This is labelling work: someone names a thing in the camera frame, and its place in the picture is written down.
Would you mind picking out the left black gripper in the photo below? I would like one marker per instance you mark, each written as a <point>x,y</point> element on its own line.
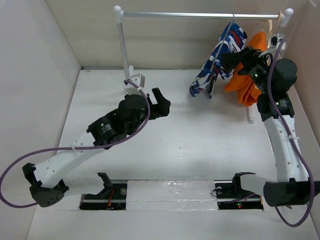
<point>161,109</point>

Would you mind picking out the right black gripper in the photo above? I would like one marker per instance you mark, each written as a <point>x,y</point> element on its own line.
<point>248,56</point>

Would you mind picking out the blue white red patterned trousers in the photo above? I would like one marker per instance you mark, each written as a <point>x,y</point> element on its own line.
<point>205,81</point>

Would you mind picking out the grey metal hanger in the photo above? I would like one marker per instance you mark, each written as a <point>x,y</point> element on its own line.
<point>226,44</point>

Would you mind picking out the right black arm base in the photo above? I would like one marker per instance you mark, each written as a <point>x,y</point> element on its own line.
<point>228,197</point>

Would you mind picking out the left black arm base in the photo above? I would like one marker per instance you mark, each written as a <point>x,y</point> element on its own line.
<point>113,201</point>

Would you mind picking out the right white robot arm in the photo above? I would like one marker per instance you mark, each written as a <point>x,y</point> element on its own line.
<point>293,186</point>

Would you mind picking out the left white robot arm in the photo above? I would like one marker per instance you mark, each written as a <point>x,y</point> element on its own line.
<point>48,184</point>

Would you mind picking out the orange garment on hanger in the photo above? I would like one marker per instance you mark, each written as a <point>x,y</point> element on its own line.
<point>246,91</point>

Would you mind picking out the white clothes rack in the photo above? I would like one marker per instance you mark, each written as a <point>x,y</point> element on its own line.
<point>283,18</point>

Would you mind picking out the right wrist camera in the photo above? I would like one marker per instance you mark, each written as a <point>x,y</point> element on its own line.
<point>275,41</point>

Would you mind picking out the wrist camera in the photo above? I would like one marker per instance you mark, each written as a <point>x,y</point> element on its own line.
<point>137,79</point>
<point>275,41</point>

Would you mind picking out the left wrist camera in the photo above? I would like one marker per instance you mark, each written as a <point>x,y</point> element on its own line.
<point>137,79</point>

